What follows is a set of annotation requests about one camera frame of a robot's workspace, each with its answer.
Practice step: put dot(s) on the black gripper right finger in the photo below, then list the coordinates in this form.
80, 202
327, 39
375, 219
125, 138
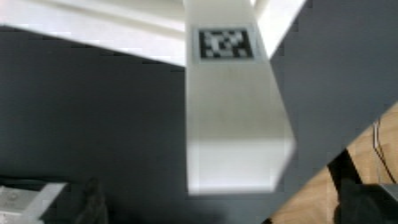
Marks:
367, 200

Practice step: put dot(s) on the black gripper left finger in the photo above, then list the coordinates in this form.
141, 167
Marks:
50, 201

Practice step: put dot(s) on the white desk leg with tag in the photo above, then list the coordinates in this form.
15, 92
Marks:
240, 141

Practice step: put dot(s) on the white desk top tray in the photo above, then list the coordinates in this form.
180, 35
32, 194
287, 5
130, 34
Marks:
137, 26

